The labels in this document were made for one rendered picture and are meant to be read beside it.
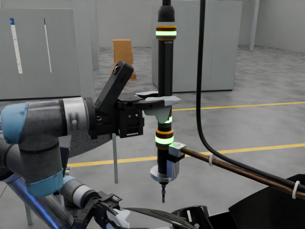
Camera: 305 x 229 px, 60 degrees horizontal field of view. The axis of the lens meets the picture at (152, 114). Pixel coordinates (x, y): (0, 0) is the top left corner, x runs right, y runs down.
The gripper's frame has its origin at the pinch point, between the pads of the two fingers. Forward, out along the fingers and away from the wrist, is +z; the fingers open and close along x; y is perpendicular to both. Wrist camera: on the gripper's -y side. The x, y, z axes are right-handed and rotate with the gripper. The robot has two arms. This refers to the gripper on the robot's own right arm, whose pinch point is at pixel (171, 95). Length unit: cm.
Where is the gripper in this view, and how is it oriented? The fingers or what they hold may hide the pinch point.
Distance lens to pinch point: 62.3
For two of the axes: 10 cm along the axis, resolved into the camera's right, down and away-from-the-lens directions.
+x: 3.9, 3.0, -8.7
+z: 9.2, -1.2, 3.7
